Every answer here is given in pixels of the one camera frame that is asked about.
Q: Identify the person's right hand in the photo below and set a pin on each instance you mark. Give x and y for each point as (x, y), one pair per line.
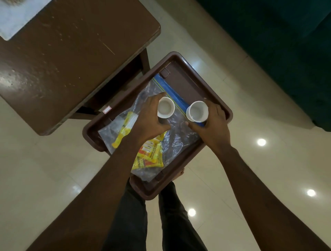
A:
(217, 132)

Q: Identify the person's left hand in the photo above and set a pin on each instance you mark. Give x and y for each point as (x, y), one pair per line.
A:
(147, 119)

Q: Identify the white ceramic cup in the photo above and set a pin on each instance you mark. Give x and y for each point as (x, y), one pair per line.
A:
(165, 107)
(197, 112)

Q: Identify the clear zip plastic bag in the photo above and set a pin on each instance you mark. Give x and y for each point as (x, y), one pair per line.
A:
(175, 139)

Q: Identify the yellow snack packet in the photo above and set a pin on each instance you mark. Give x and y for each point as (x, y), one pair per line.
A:
(150, 155)

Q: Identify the white floral placemat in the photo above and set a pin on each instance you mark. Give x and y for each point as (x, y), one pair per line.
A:
(15, 20)

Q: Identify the person's left forearm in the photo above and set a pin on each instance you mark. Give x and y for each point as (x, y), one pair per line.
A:
(90, 201)

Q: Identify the person's right forearm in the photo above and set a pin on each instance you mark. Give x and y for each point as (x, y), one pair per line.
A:
(258, 201)

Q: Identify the person's right foot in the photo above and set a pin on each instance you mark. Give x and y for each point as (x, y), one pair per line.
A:
(179, 174)

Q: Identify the person's dark trousers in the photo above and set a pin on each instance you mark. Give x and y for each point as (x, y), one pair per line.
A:
(178, 227)

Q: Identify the small yellow stick packet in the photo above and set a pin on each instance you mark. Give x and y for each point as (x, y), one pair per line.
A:
(124, 130)

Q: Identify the brown plastic stool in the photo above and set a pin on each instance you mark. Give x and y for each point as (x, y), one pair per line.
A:
(186, 82)

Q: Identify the brown wooden table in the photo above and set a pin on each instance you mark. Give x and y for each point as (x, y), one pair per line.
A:
(77, 51)

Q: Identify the long green sofa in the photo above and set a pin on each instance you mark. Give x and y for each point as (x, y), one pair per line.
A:
(284, 51)

